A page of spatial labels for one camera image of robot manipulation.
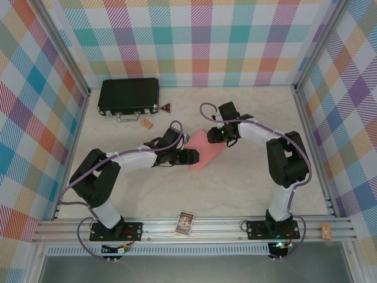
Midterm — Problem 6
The aluminium frame post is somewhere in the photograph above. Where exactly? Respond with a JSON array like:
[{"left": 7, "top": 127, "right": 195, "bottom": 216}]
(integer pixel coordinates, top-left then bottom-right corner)
[
  {"left": 293, "top": 0, "right": 351, "bottom": 218},
  {"left": 35, "top": 0, "right": 91, "bottom": 221}
]

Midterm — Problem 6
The slotted grey cable duct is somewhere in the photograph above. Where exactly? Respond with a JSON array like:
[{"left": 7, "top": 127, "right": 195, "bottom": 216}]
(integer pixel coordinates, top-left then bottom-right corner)
[{"left": 47, "top": 243, "right": 270, "bottom": 256}]

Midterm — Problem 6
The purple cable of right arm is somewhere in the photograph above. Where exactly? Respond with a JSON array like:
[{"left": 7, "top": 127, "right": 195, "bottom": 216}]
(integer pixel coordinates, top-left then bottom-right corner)
[{"left": 199, "top": 102, "right": 312, "bottom": 260}]

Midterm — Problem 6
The pink cloth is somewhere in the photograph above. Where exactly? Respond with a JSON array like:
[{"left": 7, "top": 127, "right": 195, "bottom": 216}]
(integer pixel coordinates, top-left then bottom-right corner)
[{"left": 185, "top": 129, "right": 226, "bottom": 172}]

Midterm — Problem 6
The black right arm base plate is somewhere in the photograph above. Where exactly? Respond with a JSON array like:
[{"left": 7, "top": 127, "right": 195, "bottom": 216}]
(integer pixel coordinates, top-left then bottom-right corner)
[{"left": 246, "top": 219, "right": 301, "bottom": 240}]

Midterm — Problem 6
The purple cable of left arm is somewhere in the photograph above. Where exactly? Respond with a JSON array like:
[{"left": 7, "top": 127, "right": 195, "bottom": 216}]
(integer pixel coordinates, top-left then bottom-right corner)
[{"left": 58, "top": 120, "right": 185, "bottom": 261}]

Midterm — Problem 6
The purple yellow card box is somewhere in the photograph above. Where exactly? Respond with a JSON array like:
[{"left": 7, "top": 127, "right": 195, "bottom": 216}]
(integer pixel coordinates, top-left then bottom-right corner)
[{"left": 175, "top": 211, "right": 197, "bottom": 238}]

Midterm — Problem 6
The aluminium rail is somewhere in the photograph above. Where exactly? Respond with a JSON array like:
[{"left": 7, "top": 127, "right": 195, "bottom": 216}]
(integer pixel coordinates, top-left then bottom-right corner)
[{"left": 32, "top": 216, "right": 357, "bottom": 244}]

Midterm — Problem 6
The black controller with green light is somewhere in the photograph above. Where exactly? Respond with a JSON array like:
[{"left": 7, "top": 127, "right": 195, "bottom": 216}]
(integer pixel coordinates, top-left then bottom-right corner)
[{"left": 268, "top": 241, "right": 291, "bottom": 260}]

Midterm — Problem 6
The black case with metal handle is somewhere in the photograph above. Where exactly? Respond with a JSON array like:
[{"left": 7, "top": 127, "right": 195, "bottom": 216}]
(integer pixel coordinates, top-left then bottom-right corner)
[{"left": 96, "top": 78, "right": 160, "bottom": 123}]

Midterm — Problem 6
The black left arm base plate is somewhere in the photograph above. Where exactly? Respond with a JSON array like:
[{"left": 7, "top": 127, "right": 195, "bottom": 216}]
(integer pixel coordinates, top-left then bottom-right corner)
[{"left": 89, "top": 221, "right": 144, "bottom": 242}]

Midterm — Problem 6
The small orange wooden block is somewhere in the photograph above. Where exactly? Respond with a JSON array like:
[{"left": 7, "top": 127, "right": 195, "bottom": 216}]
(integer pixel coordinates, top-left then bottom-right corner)
[{"left": 320, "top": 223, "right": 333, "bottom": 241}]

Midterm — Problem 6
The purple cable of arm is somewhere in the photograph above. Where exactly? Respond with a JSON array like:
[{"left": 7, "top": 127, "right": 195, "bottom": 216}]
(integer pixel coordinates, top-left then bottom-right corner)
[
  {"left": 58, "top": 120, "right": 185, "bottom": 261},
  {"left": 199, "top": 102, "right": 312, "bottom": 260}
]

